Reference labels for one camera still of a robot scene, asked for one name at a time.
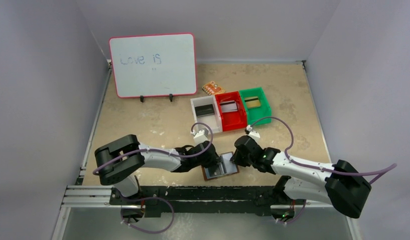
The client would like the brown leather card holder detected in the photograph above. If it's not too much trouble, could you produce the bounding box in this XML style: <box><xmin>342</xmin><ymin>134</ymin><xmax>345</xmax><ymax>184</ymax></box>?
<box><xmin>202</xmin><ymin>151</ymin><xmax>240</xmax><ymax>181</ymax></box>

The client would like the black card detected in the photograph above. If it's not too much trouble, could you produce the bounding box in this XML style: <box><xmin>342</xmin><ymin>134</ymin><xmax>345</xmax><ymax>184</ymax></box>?
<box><xmin>194</xmin><ymin>104</ymin><xmax>215</xmax><ymax>117</ymax></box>

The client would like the silver card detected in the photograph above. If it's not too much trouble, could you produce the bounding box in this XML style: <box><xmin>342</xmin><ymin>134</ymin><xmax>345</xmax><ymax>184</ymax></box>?
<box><xmin>219</xmin><ymin>100</ymin><xmax>238</xmax><ymax>114</ymax></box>

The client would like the gold card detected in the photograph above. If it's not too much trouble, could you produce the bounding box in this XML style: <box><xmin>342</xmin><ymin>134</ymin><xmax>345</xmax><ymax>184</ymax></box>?
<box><xmin>244</xmin><ymin>96</ymin><xmax>261</xmax><ymax>109</ymax></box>

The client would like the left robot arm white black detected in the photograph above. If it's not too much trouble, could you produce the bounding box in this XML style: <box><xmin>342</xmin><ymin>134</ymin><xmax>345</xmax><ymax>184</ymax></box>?
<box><xmin>93</xmin><ymin>134</ymin><xmax>220</xmax><ymax>198</ymax></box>

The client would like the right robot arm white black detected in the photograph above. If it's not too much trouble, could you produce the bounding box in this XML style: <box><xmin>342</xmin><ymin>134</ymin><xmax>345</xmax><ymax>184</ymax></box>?
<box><xmin>231</xmin><ymin>135</ymin><xmax>371</xmax><ymax>219</ymax></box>

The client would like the red plastic bin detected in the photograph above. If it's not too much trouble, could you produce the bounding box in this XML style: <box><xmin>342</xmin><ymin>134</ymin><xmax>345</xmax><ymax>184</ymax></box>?
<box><xmin>215</xmin><ymin>91</ymin><xmax>247</xmax><ymax>132</ymax></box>

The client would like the green plastic bin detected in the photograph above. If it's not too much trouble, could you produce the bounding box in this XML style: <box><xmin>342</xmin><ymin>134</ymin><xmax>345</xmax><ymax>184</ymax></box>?
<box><xmin>239</xmin><ymin>87</ymin><xmax>272</xmax><ymax>125</ymax></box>

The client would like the white plastic bin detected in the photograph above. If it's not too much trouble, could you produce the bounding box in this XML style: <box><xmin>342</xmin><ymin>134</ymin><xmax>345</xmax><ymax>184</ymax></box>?
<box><xmin>190</xmin><ymin>95</ymin><xmax>223</xmax><ymax>133</ymax></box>

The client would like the orange spiral notebook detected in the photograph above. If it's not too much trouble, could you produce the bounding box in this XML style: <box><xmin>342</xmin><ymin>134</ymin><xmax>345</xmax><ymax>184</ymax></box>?
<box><xmin>202</xmin><ymin>81</ymin><xmax>226</xmax><ymax>96</ymax></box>

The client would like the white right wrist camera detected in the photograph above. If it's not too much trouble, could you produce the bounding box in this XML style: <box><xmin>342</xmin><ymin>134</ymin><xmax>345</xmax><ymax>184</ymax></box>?
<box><xmin>245</xmin><ymin>125</ymin><xmax>260</xmax><ymax>142</ymax></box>

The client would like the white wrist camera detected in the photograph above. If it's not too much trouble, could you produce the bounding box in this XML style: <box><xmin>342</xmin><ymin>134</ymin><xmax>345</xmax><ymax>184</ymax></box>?
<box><xmin>191</xmin><ymin>128</ymin><xmax>209</xmax><ymax>145</ymax></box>
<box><xmin>245</xmin><ymin>125</ymin><xmax>260</xmax><ymax>142</ymax></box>

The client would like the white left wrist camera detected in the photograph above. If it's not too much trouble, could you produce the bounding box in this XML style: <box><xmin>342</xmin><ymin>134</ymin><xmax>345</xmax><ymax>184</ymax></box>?
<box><xmin>191</xmin><ymin>128</ymin><xmax>209</xmax><ymax>145</ymax></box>

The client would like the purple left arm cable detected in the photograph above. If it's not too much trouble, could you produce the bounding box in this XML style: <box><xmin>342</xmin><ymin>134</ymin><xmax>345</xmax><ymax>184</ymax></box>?
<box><xmin>92</xmin><ymin>122</ymin><xmax>214</xmax><ymax>176</ymax></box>

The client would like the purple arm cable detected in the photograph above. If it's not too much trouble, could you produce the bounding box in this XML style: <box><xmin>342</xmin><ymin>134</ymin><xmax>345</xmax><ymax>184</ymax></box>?
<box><xmin>92</xmin><ymin>122</ymin><xmax>214</xmax><ymax>176</ymax></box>
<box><xmin>246</xmin><ymin>116</ymin><xmax>398</xmax><ymax>185</ymax></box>

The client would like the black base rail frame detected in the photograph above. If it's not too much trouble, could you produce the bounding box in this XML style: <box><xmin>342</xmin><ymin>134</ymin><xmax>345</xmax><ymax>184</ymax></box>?
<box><xmin>60</xmin><ymin>175</ymin><xmax>335</xmax><ymax>220</ymax></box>

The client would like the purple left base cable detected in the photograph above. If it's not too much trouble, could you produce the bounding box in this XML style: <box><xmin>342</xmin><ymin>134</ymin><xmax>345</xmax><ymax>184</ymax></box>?
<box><xmin>120</xmin><ymin>195</ymin><xmax>176</xmax><ymax>235</ymax></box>

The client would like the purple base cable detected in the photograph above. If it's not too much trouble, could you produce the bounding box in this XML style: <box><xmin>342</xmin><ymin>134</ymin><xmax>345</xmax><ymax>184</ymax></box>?
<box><xmin>120</xmin><ymin>195</ymin><xmax>176</xmax><ymax>235</ymax></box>
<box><xmin>275</xmin><ymin>198</ymin><xmax>307</xmax><ymax>226</ymax></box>

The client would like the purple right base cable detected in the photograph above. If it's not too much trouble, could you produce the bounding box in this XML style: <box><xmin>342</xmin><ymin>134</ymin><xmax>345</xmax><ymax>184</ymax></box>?
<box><xmin>275</xmin><ymin>198</ymin><xmax>307</xmax><ymax>226</ymax></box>

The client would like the white board pink frame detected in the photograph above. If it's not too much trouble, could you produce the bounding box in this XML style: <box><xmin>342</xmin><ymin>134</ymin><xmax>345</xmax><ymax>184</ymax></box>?
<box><xmin>109</xmin><ymin>32</ymin><xmax>198</xmax><ymax>98</ymax></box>

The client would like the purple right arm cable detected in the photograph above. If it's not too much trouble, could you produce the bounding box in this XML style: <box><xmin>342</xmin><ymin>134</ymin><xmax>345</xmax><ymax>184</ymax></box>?
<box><xmin>246</xmin><ymin>116</ymin><xmax>398</xmax><ymax>185</ymax></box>

